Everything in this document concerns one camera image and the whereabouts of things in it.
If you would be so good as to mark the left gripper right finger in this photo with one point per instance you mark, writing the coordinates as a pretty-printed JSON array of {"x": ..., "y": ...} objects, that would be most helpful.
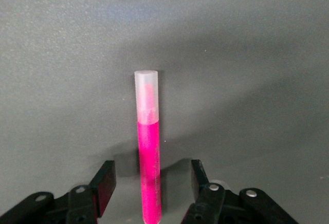
[{"x": 218, "y": 206}]

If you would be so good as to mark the pink marker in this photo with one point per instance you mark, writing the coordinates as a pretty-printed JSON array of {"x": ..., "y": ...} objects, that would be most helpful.
[{"x": 149, "y": 157}]

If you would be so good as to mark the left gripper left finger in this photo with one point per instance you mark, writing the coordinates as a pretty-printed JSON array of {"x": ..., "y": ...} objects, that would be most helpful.
[{"x": 84, "y": 203}]

